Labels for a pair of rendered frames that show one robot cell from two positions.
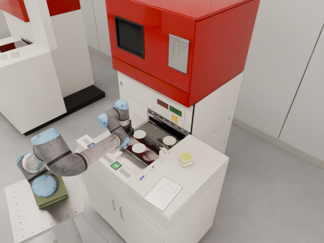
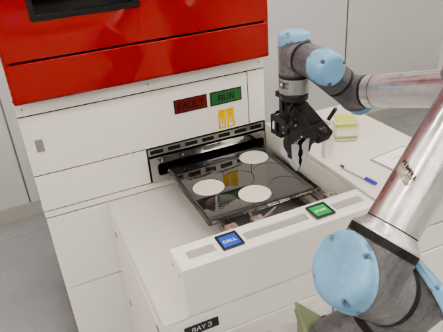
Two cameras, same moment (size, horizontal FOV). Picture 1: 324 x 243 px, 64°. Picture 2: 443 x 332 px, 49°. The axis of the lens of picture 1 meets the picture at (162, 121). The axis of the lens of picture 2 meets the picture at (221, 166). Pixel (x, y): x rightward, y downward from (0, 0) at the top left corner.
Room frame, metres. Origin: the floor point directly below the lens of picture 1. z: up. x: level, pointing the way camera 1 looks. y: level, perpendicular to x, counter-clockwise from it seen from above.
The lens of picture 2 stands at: (0.91, 1.34, 1.67)
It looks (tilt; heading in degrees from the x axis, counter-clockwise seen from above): 28 degrees down; 296
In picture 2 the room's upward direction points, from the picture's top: 5 degrees counter-clockwise
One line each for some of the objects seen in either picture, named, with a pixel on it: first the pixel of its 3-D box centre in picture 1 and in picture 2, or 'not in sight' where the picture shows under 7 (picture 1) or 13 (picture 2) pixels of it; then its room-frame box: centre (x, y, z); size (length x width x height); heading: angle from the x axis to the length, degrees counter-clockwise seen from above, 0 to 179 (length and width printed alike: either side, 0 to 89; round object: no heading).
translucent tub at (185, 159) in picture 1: (185, 160); (344, 127); (1.16, -0.16, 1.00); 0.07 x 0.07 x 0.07; 22
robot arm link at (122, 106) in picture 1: (121, 110); (295, 53); (1.22, 0.24, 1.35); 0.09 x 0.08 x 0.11; 137
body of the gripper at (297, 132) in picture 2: (125, 129); (291, 114); (1.23, 0.23, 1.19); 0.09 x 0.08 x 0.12; 147
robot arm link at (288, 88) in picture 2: (122, 120); (293, 85); (1.22, 0.24, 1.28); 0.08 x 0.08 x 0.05
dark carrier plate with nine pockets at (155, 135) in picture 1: (149, 141); (239, 178); (1.44, 0.09, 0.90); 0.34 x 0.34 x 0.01; 48
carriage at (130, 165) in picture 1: (124, 164); not in sight; (1.24, 0.26, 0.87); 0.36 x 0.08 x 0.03; 48
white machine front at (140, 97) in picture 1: (152, 105); (156, 133); (1.74, 0.08, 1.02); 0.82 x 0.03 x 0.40; 48
